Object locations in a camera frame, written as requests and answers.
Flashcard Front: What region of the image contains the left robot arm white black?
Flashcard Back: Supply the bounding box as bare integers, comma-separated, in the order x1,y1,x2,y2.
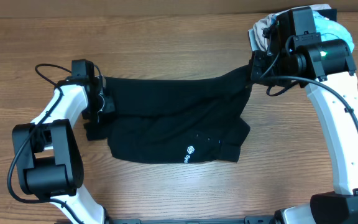
7,82,112,223

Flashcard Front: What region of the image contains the beige folded garment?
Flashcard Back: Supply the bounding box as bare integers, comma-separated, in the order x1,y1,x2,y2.
252,4,332,52

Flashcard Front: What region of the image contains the black t-shirt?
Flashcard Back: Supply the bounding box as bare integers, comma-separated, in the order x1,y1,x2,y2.
85,66,252,164

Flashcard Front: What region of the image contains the grey folded garment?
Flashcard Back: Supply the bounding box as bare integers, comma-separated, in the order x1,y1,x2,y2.
248,29,260,51

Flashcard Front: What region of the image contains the black folded garment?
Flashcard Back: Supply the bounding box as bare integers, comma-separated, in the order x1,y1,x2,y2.
317,9,337,22

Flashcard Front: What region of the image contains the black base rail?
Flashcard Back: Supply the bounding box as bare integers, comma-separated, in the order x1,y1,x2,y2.
109,215,273,224

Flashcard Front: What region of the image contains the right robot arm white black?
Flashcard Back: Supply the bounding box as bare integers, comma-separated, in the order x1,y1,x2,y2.
250,39,358,223

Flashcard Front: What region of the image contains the light blue folded garment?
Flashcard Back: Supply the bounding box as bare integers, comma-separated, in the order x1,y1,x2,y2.
313,11,355,52

